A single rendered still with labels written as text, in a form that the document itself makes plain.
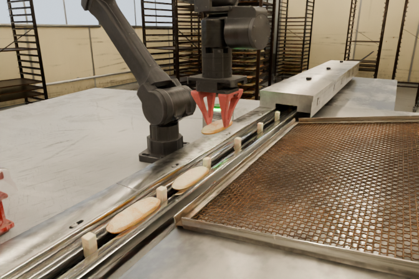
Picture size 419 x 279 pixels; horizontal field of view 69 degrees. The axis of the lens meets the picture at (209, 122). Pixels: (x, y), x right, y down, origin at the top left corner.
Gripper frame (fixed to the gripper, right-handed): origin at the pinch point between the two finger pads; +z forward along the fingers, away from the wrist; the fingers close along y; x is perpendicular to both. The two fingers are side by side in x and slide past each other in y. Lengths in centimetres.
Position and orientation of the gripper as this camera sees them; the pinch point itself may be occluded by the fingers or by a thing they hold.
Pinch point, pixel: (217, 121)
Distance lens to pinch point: 61.4
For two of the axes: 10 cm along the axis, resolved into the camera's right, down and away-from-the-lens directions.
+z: 0.2, 9.6, 2.8
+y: 8.5, 1.3, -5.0
